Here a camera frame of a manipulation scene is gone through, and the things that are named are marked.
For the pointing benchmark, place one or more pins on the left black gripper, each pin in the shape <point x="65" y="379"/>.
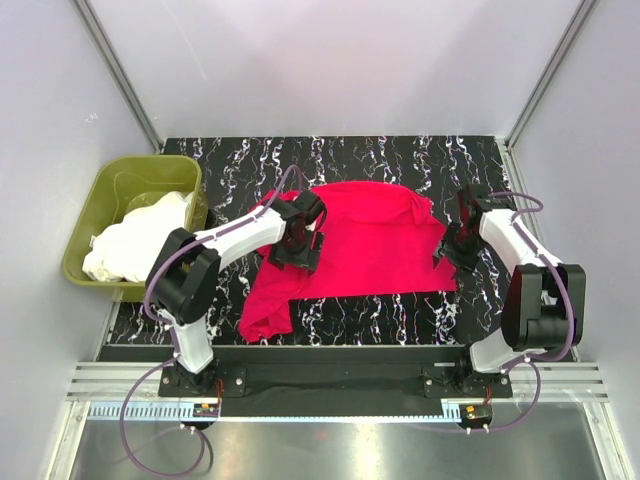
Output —
<point x="307" y="260"/>

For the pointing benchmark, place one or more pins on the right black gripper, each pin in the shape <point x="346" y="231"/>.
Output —
<point x="447" y="251"/>

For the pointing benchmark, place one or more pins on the pink t shirt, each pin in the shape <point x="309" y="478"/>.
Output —
<point x="379" y="239"/>

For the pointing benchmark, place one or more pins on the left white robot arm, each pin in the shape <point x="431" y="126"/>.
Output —
<point x="183" y="278"/>

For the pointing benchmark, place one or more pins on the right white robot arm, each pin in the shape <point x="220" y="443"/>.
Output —
<point x="543" y="312"/>

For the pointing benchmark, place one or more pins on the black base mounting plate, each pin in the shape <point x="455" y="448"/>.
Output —
<point x="330" y="372"/>

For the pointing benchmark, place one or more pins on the right orange connector box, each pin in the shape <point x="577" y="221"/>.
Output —
<point x="476" y="416"/>

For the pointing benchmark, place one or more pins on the orange connector box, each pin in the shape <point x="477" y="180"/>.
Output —
<point x="206" y="410"/>
<point x="476" y="416"/>

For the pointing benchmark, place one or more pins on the white t shirt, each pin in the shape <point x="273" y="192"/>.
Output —
<point x="127" y="251"/>

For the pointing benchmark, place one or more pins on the left orange connector box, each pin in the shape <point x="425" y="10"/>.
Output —
<point x="206" y="410"/>

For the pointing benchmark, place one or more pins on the olive green plastic tub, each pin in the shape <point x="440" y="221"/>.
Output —
<point x="121" y="186"/>

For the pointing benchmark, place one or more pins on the aluminium frame rail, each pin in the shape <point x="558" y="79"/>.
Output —
<point x="131" y="391"/>

